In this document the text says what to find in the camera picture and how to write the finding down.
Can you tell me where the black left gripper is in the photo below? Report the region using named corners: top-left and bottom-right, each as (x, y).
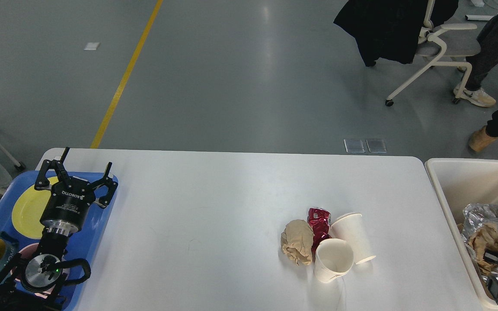
top-left (33, 147), bottom-right (118, 234)

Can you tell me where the foil bag with paper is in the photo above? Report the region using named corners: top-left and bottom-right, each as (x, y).
top-left (461, 203), bottom-right (498, 282)

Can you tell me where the yellow plastic plate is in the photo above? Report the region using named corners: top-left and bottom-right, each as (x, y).
top-left (10, 172), bottom-right (51, 240)

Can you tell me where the white paper cup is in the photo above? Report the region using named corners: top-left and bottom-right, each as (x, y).
top-left (314, 238), bottom-right (354, 283)
top-left (329, 213), bottom-right (376, 264)

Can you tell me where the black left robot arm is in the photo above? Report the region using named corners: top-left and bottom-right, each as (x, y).
top-left (0, 148), bottom-right (118, 311)

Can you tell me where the blue plastic tray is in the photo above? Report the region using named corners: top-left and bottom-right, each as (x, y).
top-left (0, 171), bottom-right (115, 311)

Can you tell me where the white plastic bin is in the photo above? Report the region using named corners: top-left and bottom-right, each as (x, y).
top-left (425, 158), bottom-right (498, 311)

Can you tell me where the seated person foot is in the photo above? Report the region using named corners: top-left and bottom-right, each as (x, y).
top-left (468, 93), bottom-right (498, 152)

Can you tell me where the right floor socket plate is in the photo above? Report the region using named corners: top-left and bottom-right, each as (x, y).
top-left (366, 138), bottom-right (387, 154)

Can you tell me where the floor socket plate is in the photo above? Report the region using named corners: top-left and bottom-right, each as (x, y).
top-left (344, 139), bottom-right (366, 154)
top-left (366, 138), bottom-right (387, 154)

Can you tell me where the left floor socket plate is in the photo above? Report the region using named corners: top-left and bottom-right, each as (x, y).
top-left (344, 139), bottom-right (366, 154)

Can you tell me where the crushed red can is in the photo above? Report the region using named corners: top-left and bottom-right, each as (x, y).
top-left (307, 207), bottom-right (331, 251)

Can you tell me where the crumpled brown paper ball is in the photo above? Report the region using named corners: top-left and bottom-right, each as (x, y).
top-left (280, 220), bottom-right (314, 266)

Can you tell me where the white office chair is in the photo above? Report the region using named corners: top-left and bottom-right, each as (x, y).
top-left (385, 0), bottom-right (481, 107)

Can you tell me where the black jacket on chair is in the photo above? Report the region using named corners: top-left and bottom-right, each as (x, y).
top-left (333, 0), bottom-right (460, 67)

